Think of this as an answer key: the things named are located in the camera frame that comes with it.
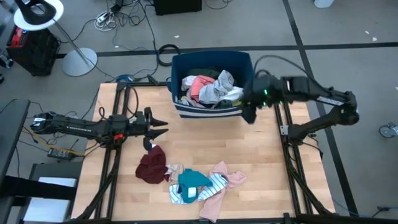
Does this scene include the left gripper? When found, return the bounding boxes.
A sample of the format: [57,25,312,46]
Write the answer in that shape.
[130,107,170,152]

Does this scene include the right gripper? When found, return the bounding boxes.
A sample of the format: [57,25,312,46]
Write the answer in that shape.
[241,77,266,125]

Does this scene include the grey garment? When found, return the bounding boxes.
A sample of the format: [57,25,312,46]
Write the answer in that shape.
[198,69,236,105]

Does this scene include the maroon garment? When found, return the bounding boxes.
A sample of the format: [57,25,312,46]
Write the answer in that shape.
[135,144,169,185]

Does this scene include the beige checked garment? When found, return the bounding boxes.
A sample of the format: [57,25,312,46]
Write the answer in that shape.
[164,164,184,184]

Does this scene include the coral garment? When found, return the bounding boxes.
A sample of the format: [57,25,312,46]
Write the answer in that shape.
[189,75,216,103]

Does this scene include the teal knit garment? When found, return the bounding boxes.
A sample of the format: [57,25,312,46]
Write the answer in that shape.
[177,168,213,205]

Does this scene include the white striped sock dark heel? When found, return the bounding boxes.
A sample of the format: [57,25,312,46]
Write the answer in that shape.
[169,184,187,205]

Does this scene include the white teal-striped sock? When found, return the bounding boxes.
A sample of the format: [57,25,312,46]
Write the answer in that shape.
[197,173,229,202]

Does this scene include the navy white-striped fabric basket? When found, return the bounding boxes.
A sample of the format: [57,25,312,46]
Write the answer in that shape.
[170,50,256,119]

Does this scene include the black power adapter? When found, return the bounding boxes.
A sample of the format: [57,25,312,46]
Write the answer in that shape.
[47,147,74,161]

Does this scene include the white round floor stand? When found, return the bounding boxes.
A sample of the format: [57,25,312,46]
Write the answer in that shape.
[12,0,98,77]

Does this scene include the black box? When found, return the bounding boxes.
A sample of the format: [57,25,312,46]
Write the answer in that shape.
[153,0,203,16]

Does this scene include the white object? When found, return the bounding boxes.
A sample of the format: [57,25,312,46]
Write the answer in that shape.
[313,0,336,9]

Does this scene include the white power strip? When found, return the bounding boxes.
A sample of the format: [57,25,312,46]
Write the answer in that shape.
[94,9,118,32]

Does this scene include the grey cabinet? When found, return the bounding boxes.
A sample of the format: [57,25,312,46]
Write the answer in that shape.
[18,161,83,224]

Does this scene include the grey caster wheel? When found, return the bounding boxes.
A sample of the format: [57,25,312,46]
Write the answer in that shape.
[378,122,398,139]

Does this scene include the black crate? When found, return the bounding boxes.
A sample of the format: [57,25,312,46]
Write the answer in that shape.
[6,26,62,77]

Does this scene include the red case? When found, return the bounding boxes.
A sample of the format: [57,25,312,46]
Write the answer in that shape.
[11,27,27,47]

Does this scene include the black curved object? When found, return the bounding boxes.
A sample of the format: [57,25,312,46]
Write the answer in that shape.
[14,0,57,26]

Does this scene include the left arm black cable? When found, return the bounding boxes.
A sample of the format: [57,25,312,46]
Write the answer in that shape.
[126,85,140,119]

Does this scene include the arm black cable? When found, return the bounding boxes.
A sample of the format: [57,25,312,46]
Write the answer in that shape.
[126,85,140,119]
[253,54,313,85]

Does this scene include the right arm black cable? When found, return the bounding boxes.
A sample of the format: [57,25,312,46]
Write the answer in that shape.
[253,54,313,85]

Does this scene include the blue cable coil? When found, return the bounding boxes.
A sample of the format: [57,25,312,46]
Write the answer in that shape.
[116,73,134,83]

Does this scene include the black aluminium table frame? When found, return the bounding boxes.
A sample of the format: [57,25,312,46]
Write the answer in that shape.
[74,79,336,224]

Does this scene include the coiled black cable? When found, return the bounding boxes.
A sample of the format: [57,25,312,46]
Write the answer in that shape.
[157,43,181,67]

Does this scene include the yellow cable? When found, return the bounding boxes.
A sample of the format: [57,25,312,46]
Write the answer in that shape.
[21,126,85,156]

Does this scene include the blue floor cable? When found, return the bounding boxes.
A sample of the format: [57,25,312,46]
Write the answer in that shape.
[332,198,398,218]

